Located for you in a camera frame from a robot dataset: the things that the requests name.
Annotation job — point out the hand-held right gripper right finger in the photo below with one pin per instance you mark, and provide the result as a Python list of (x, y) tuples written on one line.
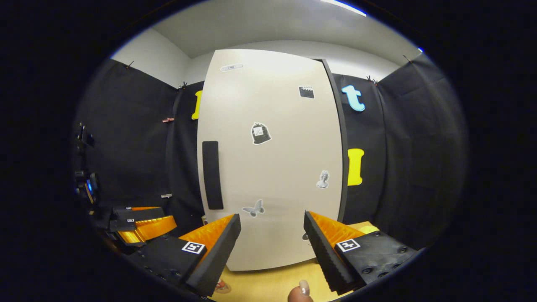
[(323, 251)]

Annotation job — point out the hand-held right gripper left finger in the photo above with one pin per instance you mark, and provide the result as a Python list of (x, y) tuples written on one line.
[(218, 251)]

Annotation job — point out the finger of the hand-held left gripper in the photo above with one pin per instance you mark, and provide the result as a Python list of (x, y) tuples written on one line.
[(151, 228), (140, 214)]

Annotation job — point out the beige cabinet door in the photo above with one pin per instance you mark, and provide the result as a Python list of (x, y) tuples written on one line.
[(272, 167)]

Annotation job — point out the dark grey cabinet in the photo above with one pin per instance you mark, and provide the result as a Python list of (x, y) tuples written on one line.
[(340, 147)]

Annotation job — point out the black backdrop cloth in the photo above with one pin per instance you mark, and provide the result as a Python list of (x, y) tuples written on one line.
[(126, 126)]

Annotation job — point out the black binder clip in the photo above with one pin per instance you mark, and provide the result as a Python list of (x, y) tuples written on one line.
[(183, 86)]

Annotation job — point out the long ceiling light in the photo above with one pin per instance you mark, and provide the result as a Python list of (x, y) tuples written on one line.
[(344, 7)]

